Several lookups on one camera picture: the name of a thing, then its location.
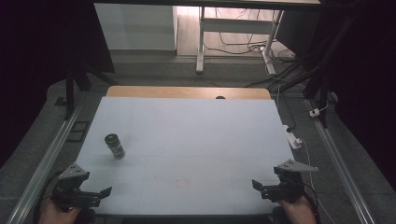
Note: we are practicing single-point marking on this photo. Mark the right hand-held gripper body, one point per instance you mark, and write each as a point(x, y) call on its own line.
point(288, 182)

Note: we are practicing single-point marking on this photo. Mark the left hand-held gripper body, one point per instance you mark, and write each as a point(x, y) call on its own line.
point(69, 186)

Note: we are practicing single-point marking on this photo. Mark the person's left hand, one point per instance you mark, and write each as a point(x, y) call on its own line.
point(56, 214)

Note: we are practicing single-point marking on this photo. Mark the person's right hand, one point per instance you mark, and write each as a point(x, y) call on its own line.
point(297, 213)

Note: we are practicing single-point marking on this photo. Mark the white power strip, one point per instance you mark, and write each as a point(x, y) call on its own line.
point(292, 138)

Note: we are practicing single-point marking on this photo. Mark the black floor plate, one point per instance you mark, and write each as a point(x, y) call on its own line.
point(78, 131)

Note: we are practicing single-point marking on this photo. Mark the white table mat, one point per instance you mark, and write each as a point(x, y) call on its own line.
point(193, 149)

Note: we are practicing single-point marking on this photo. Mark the small white adapter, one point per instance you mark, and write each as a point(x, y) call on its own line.
point(314, 112)

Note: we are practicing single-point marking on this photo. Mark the black metal stand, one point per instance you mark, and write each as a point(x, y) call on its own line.
point(320, 77)
point(71, 90)

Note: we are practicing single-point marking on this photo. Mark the wooden table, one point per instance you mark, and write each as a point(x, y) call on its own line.
point(186, 92)

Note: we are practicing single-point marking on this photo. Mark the white panel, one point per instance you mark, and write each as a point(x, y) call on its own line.
point(135, 26)

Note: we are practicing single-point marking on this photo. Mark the aluminium rail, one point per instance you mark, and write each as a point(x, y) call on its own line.
point(341, 168)
point(43, 165)

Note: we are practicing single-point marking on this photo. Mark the white desk frame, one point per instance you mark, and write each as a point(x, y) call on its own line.
point(236, 26)

